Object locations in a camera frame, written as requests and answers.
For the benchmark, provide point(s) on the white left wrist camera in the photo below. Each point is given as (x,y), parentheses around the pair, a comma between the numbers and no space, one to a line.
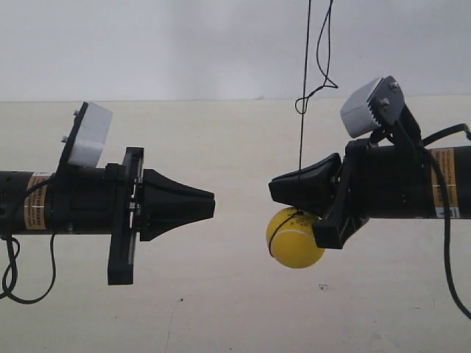
(86,141)

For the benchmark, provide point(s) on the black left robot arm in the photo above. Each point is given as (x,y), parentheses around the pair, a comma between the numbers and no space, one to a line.
(25,203)

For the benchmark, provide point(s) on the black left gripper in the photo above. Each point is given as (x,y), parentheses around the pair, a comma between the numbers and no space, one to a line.
(97,201)

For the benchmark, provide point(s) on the yellow tennis ball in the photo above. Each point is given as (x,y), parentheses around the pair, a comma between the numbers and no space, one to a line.
(290,238)

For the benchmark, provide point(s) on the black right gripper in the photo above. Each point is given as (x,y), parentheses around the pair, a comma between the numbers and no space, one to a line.
(376,182)

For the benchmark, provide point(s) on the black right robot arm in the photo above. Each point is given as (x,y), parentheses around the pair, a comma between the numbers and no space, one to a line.
(454,163)

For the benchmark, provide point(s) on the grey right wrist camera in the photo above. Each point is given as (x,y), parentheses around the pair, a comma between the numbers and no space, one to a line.
(379,105)

